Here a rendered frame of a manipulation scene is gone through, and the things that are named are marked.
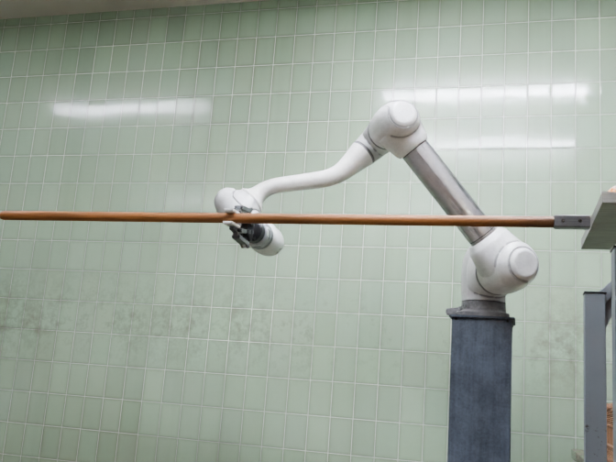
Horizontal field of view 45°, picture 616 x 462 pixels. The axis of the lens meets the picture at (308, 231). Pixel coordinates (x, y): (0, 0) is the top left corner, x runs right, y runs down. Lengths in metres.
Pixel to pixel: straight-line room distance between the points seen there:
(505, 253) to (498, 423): 0.57
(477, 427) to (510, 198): 1.13
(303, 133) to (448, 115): 0.68
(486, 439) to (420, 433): 0.67
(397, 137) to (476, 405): 0.93
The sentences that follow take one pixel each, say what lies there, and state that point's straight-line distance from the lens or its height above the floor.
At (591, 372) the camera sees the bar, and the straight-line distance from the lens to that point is 1.63.
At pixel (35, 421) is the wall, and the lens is 3.94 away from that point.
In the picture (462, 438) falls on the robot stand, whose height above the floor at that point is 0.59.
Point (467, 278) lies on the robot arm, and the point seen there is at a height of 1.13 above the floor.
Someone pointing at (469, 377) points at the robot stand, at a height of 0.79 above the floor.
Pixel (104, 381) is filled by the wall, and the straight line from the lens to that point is 3.74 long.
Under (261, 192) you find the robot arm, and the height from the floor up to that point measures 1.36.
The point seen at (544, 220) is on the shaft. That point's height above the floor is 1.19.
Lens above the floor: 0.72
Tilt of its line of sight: 12 degrees up
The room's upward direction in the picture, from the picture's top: 4 degrees clockwise
